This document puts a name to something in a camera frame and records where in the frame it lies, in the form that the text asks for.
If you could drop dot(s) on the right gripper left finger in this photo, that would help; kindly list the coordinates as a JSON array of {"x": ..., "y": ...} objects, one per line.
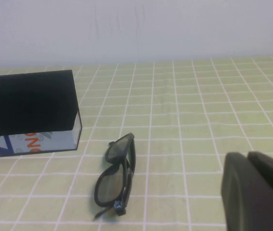
[{"x": 251, "y": 207}]

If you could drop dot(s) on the black framed glasses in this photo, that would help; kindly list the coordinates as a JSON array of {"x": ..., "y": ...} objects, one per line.
[{"x": 110, "y": 187}]

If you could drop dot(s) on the black printed glasses case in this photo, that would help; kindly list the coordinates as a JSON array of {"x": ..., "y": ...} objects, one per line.
[{"x": 30, "y": 103}]

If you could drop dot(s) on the green checked tablecloth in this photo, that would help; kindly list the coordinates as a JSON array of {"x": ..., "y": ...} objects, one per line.
[{"x": 199, "y": 108}]

